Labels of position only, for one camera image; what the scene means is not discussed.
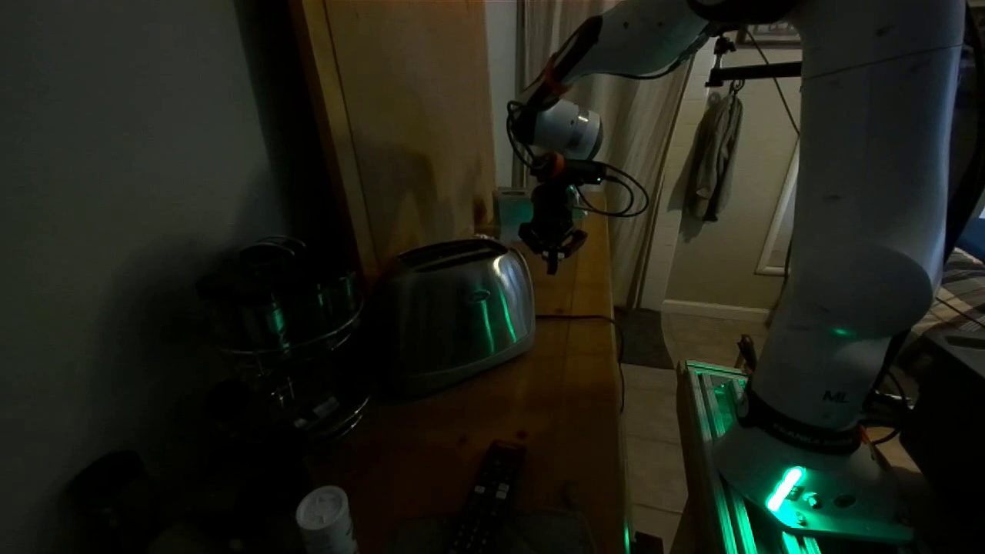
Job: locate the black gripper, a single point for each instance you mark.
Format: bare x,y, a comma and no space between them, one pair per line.
554,203

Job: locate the silver steel toaster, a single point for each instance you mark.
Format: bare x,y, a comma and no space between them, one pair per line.
456,312

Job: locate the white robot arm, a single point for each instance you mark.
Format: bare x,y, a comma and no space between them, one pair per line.
872,185

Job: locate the beige curtain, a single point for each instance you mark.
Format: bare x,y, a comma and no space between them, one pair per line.
626,185

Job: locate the dark floor mat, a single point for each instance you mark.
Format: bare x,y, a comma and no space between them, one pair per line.
643,341

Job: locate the hanging grey cloth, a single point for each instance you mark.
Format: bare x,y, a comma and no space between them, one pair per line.
713,154

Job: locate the tall wooden panel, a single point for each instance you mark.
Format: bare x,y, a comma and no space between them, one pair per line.
410,125

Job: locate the black remote control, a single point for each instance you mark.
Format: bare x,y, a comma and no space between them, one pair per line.
491,498

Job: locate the steel pot with lid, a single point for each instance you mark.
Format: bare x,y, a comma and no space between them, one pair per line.
280,297

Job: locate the steel bowl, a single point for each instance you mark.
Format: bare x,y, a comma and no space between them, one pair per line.
293,402

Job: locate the white cup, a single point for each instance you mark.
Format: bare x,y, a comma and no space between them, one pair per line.
328,520

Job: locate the dark side cabinet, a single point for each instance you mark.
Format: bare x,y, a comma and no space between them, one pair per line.
949,409

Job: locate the dark round object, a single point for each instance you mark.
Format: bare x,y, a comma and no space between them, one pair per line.
113,498

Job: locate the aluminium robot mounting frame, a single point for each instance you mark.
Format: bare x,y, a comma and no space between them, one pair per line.
717,409

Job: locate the black hanging rail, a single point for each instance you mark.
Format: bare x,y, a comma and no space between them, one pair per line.
756,73

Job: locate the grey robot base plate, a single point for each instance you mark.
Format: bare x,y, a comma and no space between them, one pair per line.
819,493

